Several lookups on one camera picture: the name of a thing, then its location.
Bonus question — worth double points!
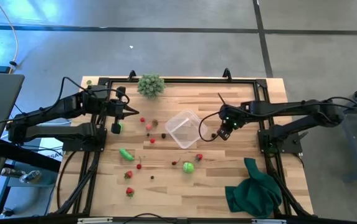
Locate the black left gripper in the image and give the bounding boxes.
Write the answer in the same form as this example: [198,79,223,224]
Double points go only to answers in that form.
[107,99,140,135]

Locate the green toy cucumber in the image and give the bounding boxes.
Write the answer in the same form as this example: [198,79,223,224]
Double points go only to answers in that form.
[118,147,135,162]

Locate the clear plastic tupperware container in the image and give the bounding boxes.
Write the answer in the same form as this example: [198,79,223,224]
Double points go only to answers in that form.
[164,108,209,150]

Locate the green artificial potted plant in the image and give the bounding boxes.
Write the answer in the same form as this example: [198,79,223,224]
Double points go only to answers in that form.
[136,73,167,100]

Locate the dark green cloth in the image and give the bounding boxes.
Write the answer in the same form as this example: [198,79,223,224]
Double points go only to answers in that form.
[224,157,283,219]

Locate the white paper sign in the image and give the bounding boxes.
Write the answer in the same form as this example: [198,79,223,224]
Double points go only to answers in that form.
[37,136,64,162]

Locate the white label strip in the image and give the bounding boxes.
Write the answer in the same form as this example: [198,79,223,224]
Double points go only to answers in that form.
[77,217,113,224]
[252,218,287,224]

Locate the clear plastic bottle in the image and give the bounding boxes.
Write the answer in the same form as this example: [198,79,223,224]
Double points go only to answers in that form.
[19,170,42,184]

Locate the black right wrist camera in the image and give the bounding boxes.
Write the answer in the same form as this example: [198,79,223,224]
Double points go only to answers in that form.
[217,125,233,141]

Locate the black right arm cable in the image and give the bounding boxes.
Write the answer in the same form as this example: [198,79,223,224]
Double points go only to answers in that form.
[198,96,357,143]

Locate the black aluminium table frame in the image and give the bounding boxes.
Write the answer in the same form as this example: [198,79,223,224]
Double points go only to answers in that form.
[47,76,315,218]

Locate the thin black cable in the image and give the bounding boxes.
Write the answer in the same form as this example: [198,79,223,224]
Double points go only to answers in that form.
[121,212,176,224]

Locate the long black cable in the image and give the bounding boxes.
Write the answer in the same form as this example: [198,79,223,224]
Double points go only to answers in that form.
[56,151,78,209]

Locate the beige cable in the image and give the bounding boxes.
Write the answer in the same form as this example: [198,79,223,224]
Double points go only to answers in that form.
[0,0,19,75]

